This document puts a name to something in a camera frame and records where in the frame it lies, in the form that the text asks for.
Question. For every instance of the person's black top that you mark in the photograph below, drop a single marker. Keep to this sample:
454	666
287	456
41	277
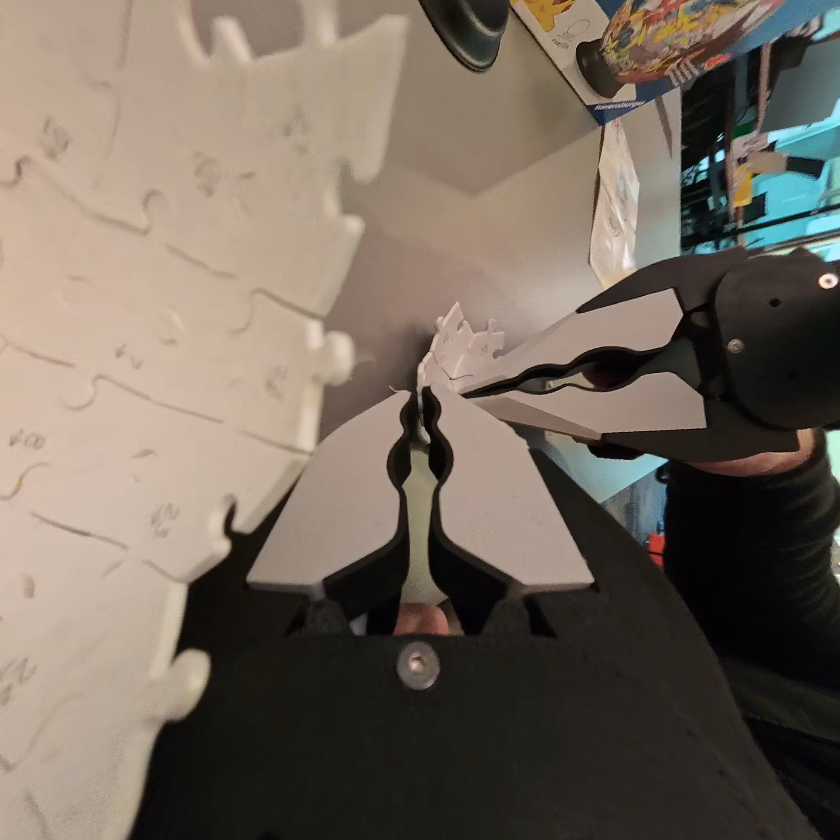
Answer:
800	754

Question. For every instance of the partly built colourful puzzle ball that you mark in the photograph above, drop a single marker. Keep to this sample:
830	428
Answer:
164	328

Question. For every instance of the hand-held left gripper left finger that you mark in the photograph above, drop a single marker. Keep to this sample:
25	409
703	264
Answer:
328	512

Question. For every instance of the joined white puzzle pieces cluster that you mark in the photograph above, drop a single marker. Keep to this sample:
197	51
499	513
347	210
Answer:
459	348

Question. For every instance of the small red object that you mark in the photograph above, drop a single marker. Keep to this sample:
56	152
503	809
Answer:
654	546

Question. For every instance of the colourful puzzle box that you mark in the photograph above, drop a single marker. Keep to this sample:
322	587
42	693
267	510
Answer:
630	39

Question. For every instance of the dark background rack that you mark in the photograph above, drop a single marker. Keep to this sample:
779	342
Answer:
709	131

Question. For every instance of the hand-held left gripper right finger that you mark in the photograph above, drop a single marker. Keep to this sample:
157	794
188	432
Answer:
512	512

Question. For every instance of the person's right hand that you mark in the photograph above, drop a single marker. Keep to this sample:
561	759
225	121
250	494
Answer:
741	467

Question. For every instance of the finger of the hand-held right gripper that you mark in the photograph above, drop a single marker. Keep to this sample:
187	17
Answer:
610	321
643	407

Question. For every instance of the person's right forearm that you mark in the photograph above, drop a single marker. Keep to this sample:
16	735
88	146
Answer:
754	558

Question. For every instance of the black round display stand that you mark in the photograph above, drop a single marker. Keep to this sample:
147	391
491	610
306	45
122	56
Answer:
469	33

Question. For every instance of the white instruction sheet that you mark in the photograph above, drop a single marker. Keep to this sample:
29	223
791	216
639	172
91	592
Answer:
617	210

